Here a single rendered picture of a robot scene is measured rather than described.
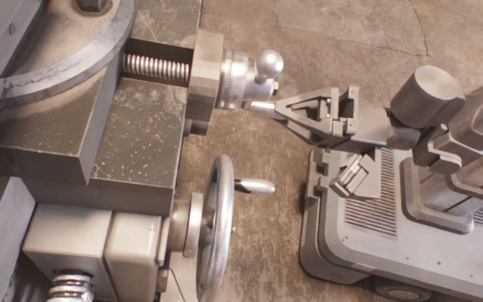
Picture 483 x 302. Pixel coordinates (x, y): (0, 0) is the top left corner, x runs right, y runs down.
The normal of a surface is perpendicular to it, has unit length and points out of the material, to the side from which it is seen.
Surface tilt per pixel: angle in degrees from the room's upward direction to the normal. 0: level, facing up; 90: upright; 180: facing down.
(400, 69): 0
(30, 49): 0
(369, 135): 19
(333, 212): 45
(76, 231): 0
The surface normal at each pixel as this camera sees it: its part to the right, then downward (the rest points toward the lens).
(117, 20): 0.86, -0.13
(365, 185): 0.16, -0.22
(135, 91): 0.18, -0.52
